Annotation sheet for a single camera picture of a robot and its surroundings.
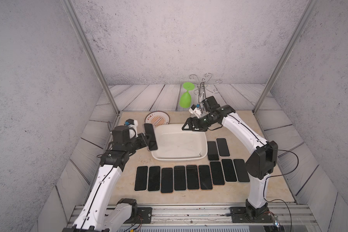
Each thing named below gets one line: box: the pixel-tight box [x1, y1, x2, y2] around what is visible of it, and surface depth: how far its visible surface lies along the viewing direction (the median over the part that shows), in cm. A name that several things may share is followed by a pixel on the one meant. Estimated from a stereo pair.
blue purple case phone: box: [220, 158, 238, 183], surface depth 91 cm
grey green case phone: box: [216, 137, 231, 158], surface depth 100 cm
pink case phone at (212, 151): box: [206, 141, 220, 161], surface depth 98 cm
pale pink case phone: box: [209, 161, 225, 186], surface depth 91 cm
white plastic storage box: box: [150, 123, 208, 161], surface depth 101 cm
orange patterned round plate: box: [144, 110, 171, 128], surface depth 118 cm
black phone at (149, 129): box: [144, 123, 159, 151], surface depth 79 cm
